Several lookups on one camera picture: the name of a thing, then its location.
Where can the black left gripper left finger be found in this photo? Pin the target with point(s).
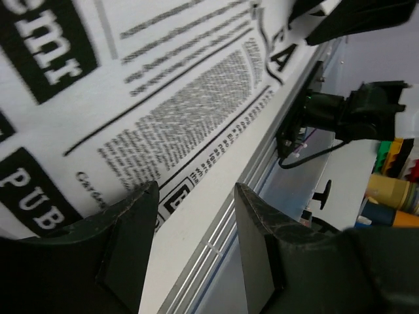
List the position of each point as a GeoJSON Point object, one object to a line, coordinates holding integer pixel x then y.
{"type": "Point", "coordinates": [96, 265]}

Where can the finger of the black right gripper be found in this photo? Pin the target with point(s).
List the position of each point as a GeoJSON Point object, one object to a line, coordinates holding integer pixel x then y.
{"type": "Point", "coordinates": [350, 17]}

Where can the aluminium table frame rail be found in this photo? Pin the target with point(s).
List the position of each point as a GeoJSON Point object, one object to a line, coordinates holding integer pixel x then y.
{"type": "Point", "coordinates": [219, 252]}

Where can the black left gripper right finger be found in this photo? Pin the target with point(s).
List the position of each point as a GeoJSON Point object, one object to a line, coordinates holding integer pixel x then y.
{"type": "Point", "coordinates": [291, 268]}

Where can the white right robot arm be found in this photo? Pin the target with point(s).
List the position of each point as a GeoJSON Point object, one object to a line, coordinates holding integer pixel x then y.
{"type": "Point", "coordinates": [373, 111]}

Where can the colourful objects beside table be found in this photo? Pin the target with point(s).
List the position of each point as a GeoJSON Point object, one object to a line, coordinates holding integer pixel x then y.
{"type": "Point", "coordinates": [391, 195]}

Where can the newspaper print trousers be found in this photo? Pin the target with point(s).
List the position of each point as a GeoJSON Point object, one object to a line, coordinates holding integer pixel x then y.
{"type": "Point", "coordinates": [99, 97]}

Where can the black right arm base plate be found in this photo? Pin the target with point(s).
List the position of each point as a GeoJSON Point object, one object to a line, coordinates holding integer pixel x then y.
{"type": "Point", "coordinates": [288, 134]}

